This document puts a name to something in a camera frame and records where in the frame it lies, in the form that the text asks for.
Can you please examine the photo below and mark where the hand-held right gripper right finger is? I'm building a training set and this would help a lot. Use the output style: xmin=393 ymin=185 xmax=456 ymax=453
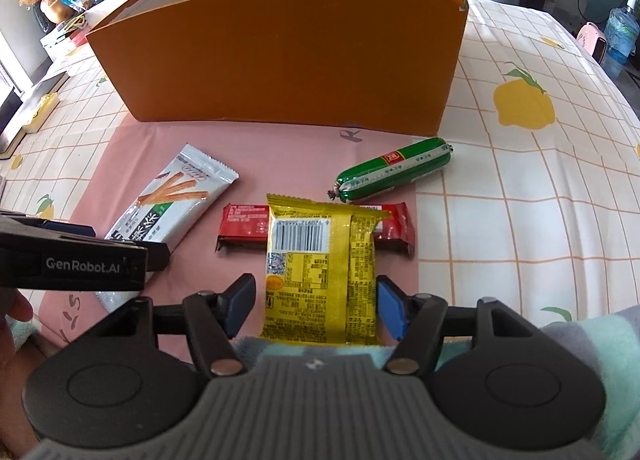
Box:
xmin=375 ymin=275 xmax=538 ymax=376

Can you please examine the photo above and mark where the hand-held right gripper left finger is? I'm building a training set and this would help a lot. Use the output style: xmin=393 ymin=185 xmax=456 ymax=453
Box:
xmin=87 ymin=274 xmax=258 ymax=378

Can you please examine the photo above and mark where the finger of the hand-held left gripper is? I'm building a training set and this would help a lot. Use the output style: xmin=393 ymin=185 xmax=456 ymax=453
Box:
xmin=144 ymin=241 xmax=171 ymax=272
xmin=0 ymin=212 xmax=96 ymax=241

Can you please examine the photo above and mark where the white green snack packet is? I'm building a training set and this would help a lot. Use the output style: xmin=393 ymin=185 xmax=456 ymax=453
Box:
xmin=95 ymin=142 xmax=238 ymax=313

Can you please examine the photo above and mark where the yellow snack packet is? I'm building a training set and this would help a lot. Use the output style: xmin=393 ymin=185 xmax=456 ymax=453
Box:
xmin=258 ymin=193 xmax=393 ymax=347

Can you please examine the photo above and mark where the red bar packet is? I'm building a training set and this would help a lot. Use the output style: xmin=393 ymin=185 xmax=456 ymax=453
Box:
xmin=216 ymin=202 xmax=417 ymax=257

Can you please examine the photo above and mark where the green sausage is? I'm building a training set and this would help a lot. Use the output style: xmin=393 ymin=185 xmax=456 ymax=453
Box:
xmin=331 ymin=137 xmax=454 ymax=204

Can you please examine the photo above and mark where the orange cardboard box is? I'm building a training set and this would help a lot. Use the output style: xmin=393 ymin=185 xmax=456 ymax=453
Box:
xmin=85 ymin=0 xmax=468 ymax=137

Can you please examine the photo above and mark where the person's left forearm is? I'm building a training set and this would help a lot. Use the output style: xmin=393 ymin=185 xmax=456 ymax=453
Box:
xmin=0 ymin=320 xmax=68 ymax=451

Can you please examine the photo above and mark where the person's left hand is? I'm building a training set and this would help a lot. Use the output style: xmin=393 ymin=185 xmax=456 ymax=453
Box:
xmin=0 ymin=289 xmax=36 ymax=331

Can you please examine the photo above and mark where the yellow case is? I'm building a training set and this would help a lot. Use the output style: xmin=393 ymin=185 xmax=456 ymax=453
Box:
xmin=24 ymin=92 xmax=61 ymax=133

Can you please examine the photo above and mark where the black book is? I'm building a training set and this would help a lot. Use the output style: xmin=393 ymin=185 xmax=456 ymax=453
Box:
xmin=0 ymin=72 xmax=71 ymax=158

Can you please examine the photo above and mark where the lemon print tablecloth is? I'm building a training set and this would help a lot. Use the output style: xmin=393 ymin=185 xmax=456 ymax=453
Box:
xmin=0 ymin=0 xmax=640 ymax=341

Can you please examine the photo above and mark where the pink mat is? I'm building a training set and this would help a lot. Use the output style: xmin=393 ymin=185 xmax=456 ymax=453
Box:
xmin=30 ymin=117 xmax=418 ymax=376

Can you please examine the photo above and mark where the white box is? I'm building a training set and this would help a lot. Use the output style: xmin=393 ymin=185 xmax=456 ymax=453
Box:
xmin=40 ymin=25 xmax=91 ymax=48

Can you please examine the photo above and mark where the person's striped fuzzy clothing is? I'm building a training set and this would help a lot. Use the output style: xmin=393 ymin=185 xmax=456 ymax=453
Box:
xmin=235 ymin=305 xmax=640 ymax=460

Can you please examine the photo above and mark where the golden vase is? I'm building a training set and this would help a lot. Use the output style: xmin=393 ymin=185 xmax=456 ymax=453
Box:
xmin=40 ymin=0 xmax=76 ymax=23

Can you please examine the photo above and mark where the pink heater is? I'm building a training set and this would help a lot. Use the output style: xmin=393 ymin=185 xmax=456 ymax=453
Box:
xmin=577 ymin=21 xmax=608 ymax=61

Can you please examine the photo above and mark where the blue water bottle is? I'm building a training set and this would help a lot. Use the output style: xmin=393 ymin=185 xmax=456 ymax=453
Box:
xmin=602 ymin=0 xmax=640 ymax=73

